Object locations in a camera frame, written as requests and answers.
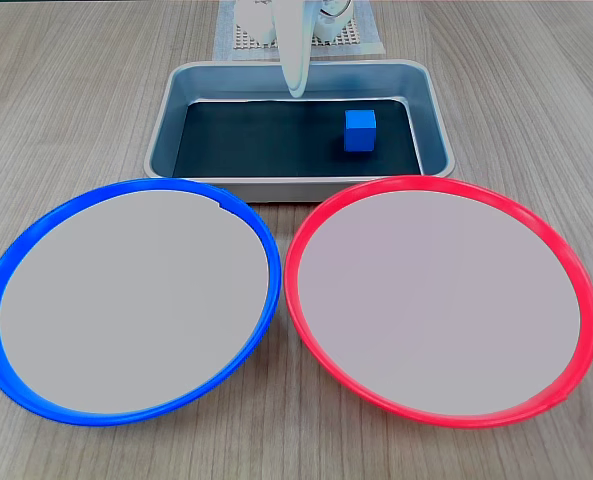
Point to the blue cube block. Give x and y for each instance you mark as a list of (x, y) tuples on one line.
[(359, 132)]

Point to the black tray liner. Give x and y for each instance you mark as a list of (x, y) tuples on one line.
[(261, 140)]

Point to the silver metal tray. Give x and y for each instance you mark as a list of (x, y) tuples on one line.
[(426, 100)]

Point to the red rimmed round dish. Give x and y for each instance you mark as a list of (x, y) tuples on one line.
[(441, 300)]

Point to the blue rimmed round dish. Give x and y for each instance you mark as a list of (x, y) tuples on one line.
[(126, 300)]

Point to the white mesh mat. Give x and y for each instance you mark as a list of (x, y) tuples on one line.
[(348, 37)]

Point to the pale cloth sheet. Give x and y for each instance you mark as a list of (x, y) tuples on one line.
[(371, 30)]

